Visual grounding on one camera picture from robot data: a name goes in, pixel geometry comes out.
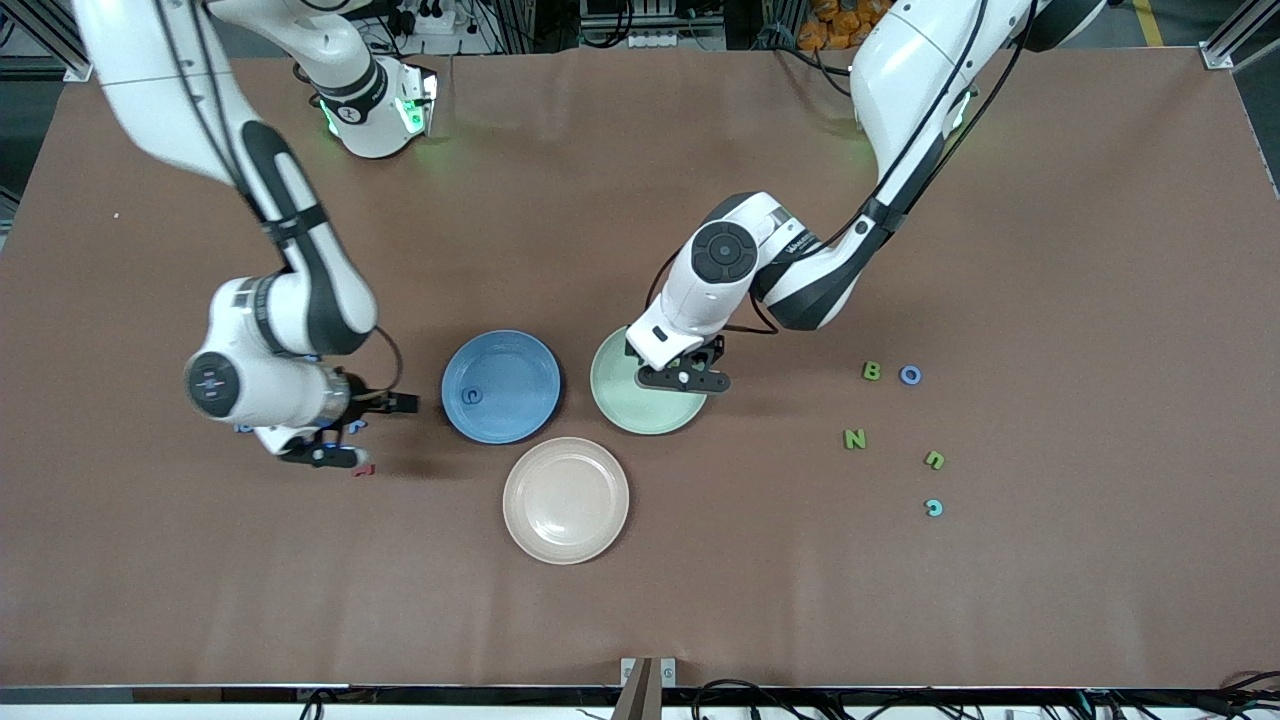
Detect aluminium profile frame post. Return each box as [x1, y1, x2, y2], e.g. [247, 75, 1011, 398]
[0, 0, 93, 83]
[1200, 0, 1280, 73]

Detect pale green plate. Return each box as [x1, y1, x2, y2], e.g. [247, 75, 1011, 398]
[590, 325, 709, 436]

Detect blue plate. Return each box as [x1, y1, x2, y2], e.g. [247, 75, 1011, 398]
[441, 330, 563, 445]

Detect pile of orange objects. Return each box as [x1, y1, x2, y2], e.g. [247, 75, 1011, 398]
[795, 0, 883, 51]

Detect beige plate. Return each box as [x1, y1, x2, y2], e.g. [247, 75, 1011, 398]
[502, 437, 631, 566]

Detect black table edge rail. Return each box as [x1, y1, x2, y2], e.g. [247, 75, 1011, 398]
[0, 684, 1280, 707]

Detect brown camera mount pole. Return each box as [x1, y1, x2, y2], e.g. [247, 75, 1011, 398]
[612, 658, 663, 720]

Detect brown table cover mat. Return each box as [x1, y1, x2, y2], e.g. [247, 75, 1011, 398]
[0, 45, 1280, 691]

